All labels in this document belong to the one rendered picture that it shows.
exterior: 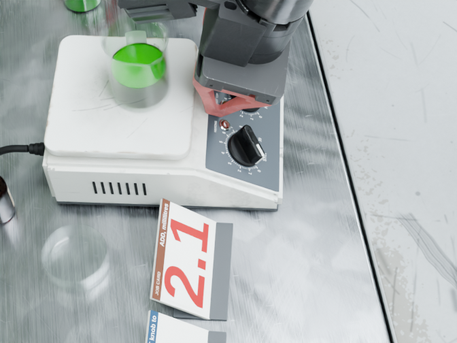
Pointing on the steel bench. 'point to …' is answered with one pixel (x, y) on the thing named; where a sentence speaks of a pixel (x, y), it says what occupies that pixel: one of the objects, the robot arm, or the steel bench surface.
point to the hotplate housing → (156, 177)
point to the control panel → (214, 160)
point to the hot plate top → (69, 100)
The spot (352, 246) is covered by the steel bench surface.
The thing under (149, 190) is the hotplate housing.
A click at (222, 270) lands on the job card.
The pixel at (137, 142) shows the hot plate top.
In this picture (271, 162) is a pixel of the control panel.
